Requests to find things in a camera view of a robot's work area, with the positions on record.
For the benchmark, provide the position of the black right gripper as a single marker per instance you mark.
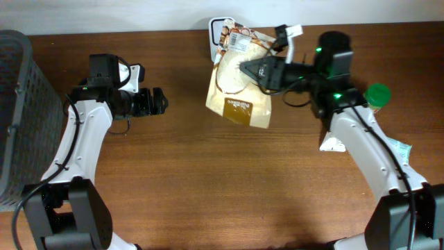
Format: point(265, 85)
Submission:
point(277, 71)

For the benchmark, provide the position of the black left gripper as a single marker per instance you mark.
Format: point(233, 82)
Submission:
point(145, 106)

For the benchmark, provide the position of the beige snack bag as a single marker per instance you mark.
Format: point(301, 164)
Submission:
point(232, 94)

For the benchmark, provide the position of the white cosmetic tube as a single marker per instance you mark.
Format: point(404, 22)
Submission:
point(331, 143)

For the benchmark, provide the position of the green lid jar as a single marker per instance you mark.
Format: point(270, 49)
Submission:
point(377, 96)

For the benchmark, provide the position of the teal wipes packet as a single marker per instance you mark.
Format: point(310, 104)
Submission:
point(403, 149)

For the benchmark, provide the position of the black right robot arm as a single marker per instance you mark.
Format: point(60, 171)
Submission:
point(409, 210)

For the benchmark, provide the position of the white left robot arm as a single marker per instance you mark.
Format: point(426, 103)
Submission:
point(64, 210)

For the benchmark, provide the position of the white barcode scanner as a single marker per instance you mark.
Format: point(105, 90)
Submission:
point(215, 26)

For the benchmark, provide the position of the dark grey mesh basket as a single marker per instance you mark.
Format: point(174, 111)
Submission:
point(31, 119)

